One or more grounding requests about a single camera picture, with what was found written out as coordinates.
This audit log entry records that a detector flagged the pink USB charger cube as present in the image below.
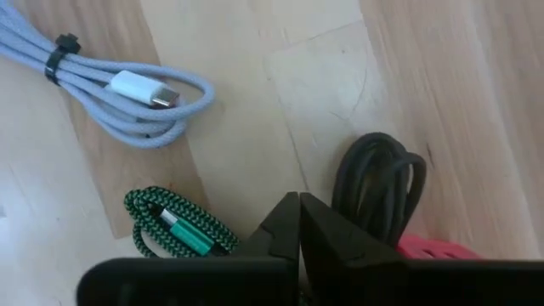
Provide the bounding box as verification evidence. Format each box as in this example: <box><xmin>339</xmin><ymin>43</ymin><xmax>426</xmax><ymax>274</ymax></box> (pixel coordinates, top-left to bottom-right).
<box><xmin>394</xmin><ymin>233</ymin><xmax>484</xmax><ymax>261</ymax></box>

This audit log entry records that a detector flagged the light grey braided cable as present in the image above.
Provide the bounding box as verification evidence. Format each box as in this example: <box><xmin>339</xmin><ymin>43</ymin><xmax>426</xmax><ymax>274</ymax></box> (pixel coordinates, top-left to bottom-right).
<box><xmin>0</xmin><ymin>0</ymin><xmax>216</xmax><ymax>150</ymax></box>

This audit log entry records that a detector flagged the green black braided cable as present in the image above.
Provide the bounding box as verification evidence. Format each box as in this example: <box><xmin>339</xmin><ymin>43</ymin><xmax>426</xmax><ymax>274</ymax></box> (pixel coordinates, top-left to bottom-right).
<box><xmin>123</xmin><ymin>185</ymin><xmax>241</xmax><ymax>258</ymax></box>

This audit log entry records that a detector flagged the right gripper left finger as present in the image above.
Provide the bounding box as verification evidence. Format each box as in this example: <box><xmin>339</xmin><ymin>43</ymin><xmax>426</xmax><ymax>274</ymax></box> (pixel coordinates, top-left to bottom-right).
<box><xmin>229</xmin><ymin>191</ymin><xmax>303</xmax><ymax>306</ymax></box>

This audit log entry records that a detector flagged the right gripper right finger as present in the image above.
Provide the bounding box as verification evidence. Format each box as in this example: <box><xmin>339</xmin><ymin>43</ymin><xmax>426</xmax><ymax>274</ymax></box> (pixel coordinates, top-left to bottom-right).
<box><xmin>299</xmin><ymin>191</ymin><xmax>410</xmax><ymax>306</ymax></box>

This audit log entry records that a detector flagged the black cable with red strap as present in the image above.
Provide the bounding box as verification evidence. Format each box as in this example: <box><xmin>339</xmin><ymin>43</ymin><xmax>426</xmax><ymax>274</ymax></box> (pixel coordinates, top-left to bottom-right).
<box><xmin>331</xmin><ymin>132</ymin><xmax>428</xmax><ymax>250</ymax></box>

